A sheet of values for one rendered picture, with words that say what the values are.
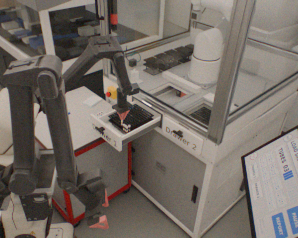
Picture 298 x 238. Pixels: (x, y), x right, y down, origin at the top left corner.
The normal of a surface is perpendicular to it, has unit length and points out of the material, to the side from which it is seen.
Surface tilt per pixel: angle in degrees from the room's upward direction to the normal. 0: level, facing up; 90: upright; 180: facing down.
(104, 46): 32
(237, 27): 90
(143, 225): 0
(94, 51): 63
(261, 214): 50
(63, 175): 90
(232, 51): 90
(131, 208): 0
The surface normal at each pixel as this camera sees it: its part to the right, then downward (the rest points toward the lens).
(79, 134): 0.04, -0.81
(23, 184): 0.11, 0.58
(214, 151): -0.73, 0.37
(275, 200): -0.73, -0.62
